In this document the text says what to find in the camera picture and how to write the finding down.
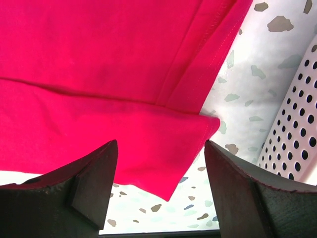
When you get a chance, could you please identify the white perforated tray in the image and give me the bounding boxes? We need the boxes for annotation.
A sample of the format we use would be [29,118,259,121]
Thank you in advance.
[257,38,317,185]

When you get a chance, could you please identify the red t shirt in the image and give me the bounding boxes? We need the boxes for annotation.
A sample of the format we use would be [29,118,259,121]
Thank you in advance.
[0,0,252,201]

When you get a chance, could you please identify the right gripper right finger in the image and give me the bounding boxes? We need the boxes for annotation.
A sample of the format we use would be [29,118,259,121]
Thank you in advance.
[205,140,317,238]

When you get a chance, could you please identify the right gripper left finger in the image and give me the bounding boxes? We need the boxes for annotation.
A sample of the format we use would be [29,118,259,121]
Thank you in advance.
[19,139,118,231]

